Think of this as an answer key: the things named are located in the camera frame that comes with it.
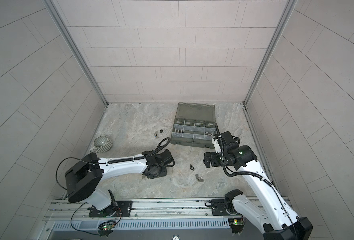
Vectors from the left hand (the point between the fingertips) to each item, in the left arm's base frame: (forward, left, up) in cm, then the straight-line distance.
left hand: (167, 173), depth 84 cm
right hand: (+2, -23, +15) cm, 27 cm away
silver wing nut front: (-3, -18, +2) cm, 18 cm away
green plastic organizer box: (+30, -16, +5) cm, 34 cm away
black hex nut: (+28, +7, 0) cm, 29 cm away
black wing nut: (+3, -14, +1) cm, 14 cm away
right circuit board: (-23, -34, +1) cm, 41 cm away
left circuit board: (-25, +24, +5) cm, 35 cm away
